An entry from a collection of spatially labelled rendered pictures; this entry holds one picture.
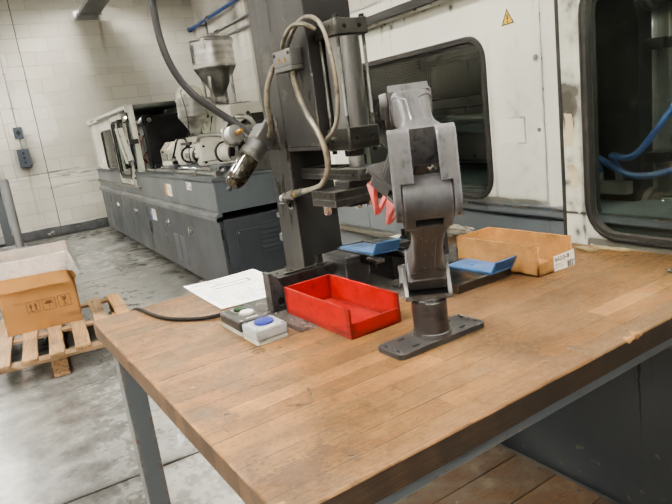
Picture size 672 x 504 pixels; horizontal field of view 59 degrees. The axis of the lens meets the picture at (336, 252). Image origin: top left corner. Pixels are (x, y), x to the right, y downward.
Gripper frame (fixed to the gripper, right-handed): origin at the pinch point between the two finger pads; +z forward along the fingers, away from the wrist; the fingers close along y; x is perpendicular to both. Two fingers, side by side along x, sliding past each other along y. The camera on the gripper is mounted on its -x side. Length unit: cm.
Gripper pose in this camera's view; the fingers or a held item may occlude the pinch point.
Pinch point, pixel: (384, 215)
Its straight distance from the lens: 117.0
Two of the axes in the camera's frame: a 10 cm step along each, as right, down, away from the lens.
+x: -7.4, 3.2, -5.9
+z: -2.0, 7.3, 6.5
